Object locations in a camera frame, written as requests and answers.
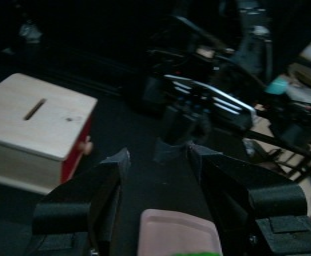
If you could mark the teal plastic container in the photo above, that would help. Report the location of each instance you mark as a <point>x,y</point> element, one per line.
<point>276,86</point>

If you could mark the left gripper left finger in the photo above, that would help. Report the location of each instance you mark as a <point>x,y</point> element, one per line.
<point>72,216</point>

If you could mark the green toy pea pod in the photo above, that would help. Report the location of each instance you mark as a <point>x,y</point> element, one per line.
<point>197,254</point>

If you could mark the grey frame corner bracket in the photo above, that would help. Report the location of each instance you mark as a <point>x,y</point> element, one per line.
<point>29,33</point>

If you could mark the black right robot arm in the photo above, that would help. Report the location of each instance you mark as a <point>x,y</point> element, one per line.
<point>255,56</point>

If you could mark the pink plastic tray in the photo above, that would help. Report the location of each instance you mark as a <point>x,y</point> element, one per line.
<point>175,233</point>

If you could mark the wooden box with slot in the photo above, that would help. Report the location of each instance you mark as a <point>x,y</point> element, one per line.
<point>28,113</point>

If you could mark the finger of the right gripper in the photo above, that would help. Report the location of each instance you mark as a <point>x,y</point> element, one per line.
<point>200,128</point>
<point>171,150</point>

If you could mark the red-fronted wooden drawer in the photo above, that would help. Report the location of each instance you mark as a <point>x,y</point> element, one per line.
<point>74,150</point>

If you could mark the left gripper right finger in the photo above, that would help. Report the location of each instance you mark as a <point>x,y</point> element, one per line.
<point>259,216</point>

